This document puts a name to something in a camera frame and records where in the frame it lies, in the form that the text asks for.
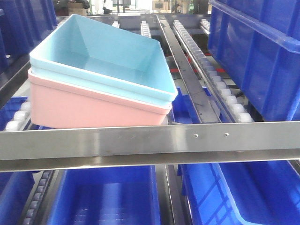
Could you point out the light blue plastic box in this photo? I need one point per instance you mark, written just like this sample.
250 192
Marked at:
95 55

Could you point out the pink plastic box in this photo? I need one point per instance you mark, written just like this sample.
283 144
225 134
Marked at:
57 104

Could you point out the stainless steel shelf rack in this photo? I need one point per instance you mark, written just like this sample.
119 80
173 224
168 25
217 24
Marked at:
198 133

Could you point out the white roller track right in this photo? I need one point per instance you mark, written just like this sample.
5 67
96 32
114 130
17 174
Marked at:
224 98

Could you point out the white roller track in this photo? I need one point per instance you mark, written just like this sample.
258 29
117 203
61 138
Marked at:
20 118
224 98

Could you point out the blue bin lower centre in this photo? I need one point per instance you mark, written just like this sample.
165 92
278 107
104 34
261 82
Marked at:
107 196

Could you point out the white roller track left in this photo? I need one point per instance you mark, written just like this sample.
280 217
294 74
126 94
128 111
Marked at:
20 118

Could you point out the blue bin upper right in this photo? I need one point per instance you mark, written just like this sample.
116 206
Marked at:
257 42

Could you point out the blue bin lower right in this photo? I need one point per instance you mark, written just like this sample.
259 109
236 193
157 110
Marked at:
242 193

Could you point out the blue bins upper left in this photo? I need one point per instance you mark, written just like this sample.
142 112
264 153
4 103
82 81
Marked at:
23 25

